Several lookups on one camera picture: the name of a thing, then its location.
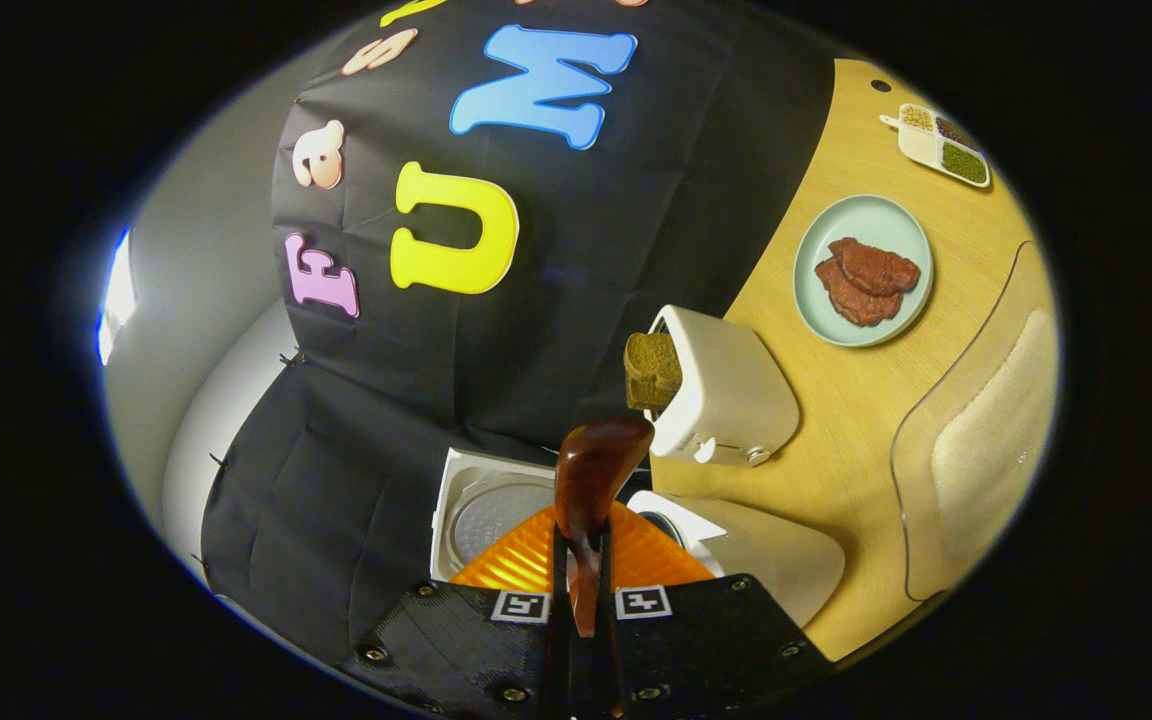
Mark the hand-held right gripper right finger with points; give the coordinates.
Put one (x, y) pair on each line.
(608, 670)

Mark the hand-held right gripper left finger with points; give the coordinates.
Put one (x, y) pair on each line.
(557, 670)

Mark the white rice cooker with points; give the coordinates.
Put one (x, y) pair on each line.
(766, 560)

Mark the brown wooden spoon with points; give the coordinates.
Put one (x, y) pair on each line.
(591, 470)

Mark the brown bread slice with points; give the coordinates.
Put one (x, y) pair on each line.
(651, 370)

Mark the white toaster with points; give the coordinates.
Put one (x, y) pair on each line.
(736, 390)

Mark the clear plastic container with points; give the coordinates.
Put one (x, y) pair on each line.
(921, 450)

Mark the black backdrop cloth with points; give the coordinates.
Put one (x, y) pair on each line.
(586, 250)

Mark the light green plate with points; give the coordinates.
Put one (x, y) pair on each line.
(871, 220)

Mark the white divided seasoning tray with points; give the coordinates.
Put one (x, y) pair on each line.
(921, 145)

